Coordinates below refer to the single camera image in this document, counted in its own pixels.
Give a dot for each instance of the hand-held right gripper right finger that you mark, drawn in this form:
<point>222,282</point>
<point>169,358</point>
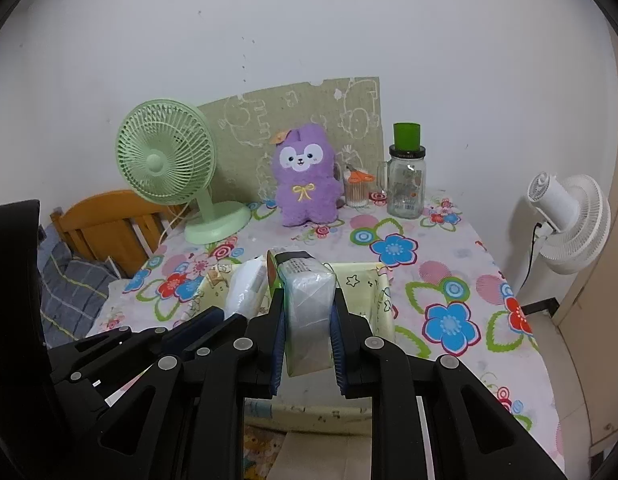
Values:
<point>337,345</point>

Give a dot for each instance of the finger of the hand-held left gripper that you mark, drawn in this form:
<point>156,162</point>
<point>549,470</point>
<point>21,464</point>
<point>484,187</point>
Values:
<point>199,325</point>
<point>204,351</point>

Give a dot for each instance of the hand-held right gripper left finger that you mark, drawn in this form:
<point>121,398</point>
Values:
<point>276,342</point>

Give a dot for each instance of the green and white tissue pack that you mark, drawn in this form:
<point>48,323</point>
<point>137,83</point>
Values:
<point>309,310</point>

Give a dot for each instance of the white plastic packet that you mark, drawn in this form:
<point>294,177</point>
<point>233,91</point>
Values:
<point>246,285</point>

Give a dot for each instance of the yellow printed fabric storage box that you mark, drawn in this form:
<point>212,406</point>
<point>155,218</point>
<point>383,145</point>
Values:
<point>359,285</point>

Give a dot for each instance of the grey plaid pillow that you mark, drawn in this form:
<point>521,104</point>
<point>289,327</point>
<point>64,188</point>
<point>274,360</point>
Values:
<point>69,285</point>

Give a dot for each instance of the cartoon printed packet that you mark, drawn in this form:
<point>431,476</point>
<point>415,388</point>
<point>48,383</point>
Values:
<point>261,450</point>

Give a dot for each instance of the wooden chair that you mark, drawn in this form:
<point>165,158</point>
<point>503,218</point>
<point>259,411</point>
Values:
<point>104,220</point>

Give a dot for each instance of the purple plush toy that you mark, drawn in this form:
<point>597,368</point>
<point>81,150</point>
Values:
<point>304,195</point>

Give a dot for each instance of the small glass with orange lid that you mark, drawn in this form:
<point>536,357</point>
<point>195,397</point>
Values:
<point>356,195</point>

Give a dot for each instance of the green desk fan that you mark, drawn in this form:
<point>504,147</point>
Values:
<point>154,162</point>

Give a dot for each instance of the glass jar with green lid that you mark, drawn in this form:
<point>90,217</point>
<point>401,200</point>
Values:
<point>406,185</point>

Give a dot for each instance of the green cartoon printed board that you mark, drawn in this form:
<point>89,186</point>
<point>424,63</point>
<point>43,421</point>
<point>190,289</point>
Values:
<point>249,110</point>

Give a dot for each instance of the beige wooden cabinet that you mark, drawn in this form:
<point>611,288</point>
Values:
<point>589,335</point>

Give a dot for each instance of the white fan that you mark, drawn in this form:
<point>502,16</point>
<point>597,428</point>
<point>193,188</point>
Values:
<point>584,230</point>

